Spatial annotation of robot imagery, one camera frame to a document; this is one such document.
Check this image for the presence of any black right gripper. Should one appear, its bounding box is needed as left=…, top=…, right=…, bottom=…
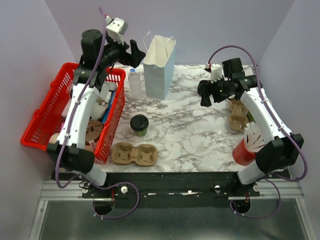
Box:
left=199, top=75, right=232, bottom=107

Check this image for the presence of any stack of green paper cups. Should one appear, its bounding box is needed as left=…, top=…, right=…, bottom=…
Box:
left=246, top=111, right=255, bottom=122

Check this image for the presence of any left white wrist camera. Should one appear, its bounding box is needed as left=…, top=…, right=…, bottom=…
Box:
left=105, top=15, right=129, bottom=45

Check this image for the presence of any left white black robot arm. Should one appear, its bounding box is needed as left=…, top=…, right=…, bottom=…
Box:
left=46, top=27, right=146, bottom=198

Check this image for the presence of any light blue paper bag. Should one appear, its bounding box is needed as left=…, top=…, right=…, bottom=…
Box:
left=143, top=35, right=177, bottom=100

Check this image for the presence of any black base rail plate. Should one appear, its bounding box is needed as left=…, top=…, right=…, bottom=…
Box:
left=49, top=171, right=293, bottom=211

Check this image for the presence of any grey crumpled bag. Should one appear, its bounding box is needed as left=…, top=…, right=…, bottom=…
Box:
left=100, top=81, right=117, bottom=96

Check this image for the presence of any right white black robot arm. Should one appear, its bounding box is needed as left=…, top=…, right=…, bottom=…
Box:
left=198, top=58, right=304, bottom=196

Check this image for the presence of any red plastic basket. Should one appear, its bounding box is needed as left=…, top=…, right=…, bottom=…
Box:
left=20, top=62, right=126, bottom=165

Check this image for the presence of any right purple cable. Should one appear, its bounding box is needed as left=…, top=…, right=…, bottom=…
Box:
left=206, top=44, right=309, bottom=220

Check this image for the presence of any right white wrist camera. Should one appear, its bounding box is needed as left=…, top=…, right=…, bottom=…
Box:
left=204, top=63, right=223, bottom=83

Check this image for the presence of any beige round bun toy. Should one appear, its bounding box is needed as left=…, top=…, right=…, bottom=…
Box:
left=48, top=132, right=59, bottom=144

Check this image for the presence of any red cup holder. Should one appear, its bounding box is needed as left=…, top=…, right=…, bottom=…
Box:
left=232, top=139, right=256, bottom=166

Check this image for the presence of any grey printed pouch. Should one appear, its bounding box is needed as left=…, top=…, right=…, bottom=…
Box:
left=90, top=94, right=109, bottom=121

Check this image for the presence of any brown pulp cup carrier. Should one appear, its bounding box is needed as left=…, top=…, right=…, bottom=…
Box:
left=111, top=142, right=158, bottom=167

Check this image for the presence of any stack of black lids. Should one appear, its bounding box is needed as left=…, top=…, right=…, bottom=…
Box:
left=197, top=80, right=209, bottom=97

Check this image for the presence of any green paper cup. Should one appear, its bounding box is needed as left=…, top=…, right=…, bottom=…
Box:
left=134, top=128, right=148, bottom=137

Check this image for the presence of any brown round package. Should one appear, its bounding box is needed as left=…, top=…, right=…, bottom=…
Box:
left=85, top=119, right=104, bottom=145

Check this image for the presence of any clear plastic water bottle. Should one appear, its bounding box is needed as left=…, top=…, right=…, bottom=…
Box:
left=128, top=68, right=142, bottom=99

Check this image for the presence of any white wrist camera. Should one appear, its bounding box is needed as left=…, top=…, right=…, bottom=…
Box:
left=204, top=63, right=223, bottom=83
left=105, top=15, right=129, bottom=45

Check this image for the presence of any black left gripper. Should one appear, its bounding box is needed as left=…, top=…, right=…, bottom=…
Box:
left=99, top=33, right=146, bottom=69

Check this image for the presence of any black cup lid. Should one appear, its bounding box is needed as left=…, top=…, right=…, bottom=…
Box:
left=130, top=114, right=149, bottom=132

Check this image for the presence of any blue flat package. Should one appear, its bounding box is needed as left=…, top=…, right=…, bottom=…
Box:
left=101, top=90, right=117, bottom=124

